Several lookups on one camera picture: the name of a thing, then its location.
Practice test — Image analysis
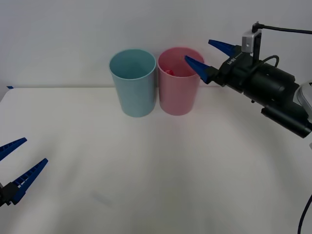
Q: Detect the pink plastic bin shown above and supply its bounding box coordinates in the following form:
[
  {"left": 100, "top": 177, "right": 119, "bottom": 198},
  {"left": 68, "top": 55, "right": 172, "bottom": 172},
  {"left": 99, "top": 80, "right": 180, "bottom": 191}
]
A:
[{"left": 157, "top": 47, "right": 205, "bottom": 116}]

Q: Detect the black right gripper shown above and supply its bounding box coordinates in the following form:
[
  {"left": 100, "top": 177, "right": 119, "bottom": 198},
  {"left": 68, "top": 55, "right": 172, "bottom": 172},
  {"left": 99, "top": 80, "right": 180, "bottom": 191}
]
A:
[{"left": 184, "top": 39, "right": 256, "bottom": 93}]

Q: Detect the pale blue plastic bin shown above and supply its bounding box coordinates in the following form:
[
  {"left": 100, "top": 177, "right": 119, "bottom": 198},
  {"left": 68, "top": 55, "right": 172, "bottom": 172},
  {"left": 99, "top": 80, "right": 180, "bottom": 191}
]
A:
[{"left": 109, "top": 49, "right": 156, "bottom": 118}]

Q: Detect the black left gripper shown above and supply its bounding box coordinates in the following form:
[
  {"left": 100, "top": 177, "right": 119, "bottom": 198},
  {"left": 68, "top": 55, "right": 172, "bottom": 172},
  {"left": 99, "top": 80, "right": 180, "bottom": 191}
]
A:
[{"left": 0, "top": 137, "right": 49, "bottom": 208}]

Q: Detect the dark hanging cable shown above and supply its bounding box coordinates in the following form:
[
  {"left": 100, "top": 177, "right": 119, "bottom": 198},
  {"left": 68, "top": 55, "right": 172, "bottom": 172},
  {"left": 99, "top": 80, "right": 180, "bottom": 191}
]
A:
[{"left": 298, "top": 194, "right": 312, "bottom": 234}]

